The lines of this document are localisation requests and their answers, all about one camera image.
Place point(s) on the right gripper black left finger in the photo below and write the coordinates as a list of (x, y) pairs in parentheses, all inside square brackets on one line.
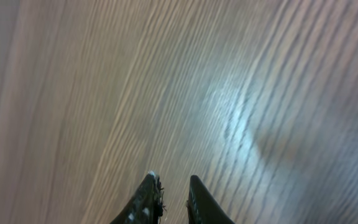
[(146, 205)]

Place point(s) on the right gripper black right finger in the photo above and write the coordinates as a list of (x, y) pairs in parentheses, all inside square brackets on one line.
[(202, 207)]

